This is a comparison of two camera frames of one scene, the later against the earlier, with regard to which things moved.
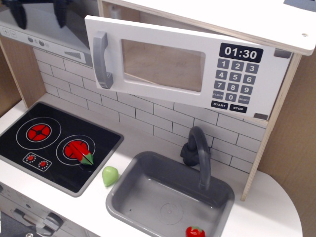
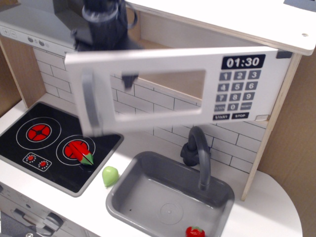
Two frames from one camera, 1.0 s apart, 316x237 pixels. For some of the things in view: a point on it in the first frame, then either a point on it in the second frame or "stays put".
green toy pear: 110,175 stays put
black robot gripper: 60,7 → 107,29
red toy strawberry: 194,231 stays put
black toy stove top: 34,139 stays put
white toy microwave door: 186,66 → 241,86
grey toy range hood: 43,32 stays put
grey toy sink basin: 159,195 stays put
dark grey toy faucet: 197,151 stays put
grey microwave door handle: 105,79 → 91,102
